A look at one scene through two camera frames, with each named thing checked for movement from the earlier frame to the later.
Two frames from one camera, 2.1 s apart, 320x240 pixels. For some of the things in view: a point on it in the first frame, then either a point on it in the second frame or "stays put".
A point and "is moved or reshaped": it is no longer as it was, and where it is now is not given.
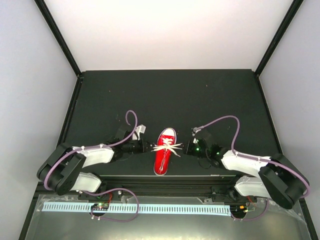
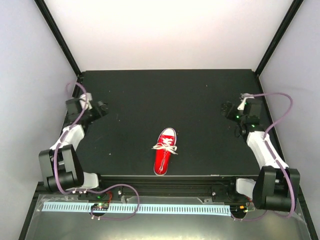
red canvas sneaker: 166,140 stays put
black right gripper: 188,149 → 229,115
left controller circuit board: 100,206 stays put
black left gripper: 143,148 → 99,113
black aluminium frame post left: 56,32 stays put
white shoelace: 167,145 is moved or reshaped
